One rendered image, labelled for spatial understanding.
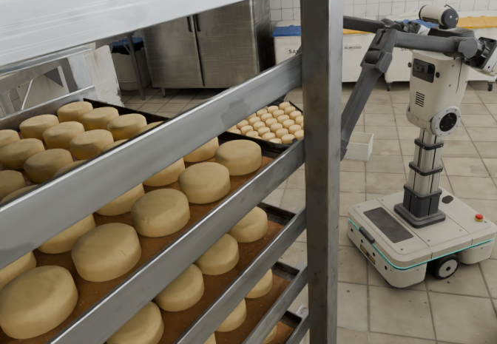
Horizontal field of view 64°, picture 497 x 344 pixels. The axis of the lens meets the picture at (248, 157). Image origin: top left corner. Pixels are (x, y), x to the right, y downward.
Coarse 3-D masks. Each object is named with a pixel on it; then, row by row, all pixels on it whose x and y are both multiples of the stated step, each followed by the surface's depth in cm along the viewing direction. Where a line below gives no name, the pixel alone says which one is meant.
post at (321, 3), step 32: (320, 0) 35; (320, 32) 36; (320, 64) 37; (320, 96) 39; (320, 128) 40; (320, 160) 42; (320, 192) 44; (320, 224) 46; (320, 256) 49; (320, 288) 51; (320, 320) 54
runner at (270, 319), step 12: (300, 264) 55; (300, 276) 50; (288, 288) 48; (300, 288) 51; (276, 300) 46; (288, 300) 49; (276, 312) 46; (264, 324) 45; (252, 336) 43; (264, 336) 45
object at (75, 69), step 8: (72, 56) 64; (80, 56) 65; (64, 64) 65; (72, 64) 64; (80, 64) 65; (64, 72) 66; (72, 72) 64; (80, 72) 65; (88, 72) 67; (72, 80) 65; (80, 80) 66; (88, 80) 67; (72, 88) 66; (80, 88) 66
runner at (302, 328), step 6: (300, 306) 60; (300, 312) 59; (306, 312) 59; (306, 318) 55; (300, 324) 54; (306, 324) 55; (294, 330) 53; (300, 330) 54; (306, 330) 56; (294, 336) 53; (300, 336) 55; (288, 342) 52; (294, 342) 53
